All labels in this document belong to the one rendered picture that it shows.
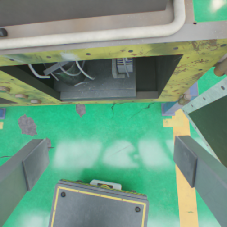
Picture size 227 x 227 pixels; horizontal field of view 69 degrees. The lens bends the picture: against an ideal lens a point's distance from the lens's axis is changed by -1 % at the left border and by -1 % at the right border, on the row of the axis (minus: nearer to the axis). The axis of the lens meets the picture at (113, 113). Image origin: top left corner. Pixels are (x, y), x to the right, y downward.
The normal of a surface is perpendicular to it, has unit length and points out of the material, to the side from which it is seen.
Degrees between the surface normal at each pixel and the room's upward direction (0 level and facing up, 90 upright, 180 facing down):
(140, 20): 0
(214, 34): 0
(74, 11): 90
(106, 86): 0
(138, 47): 90
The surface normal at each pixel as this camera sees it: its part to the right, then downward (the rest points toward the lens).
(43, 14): 0.00, 0.99
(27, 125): -0.13, -0.15
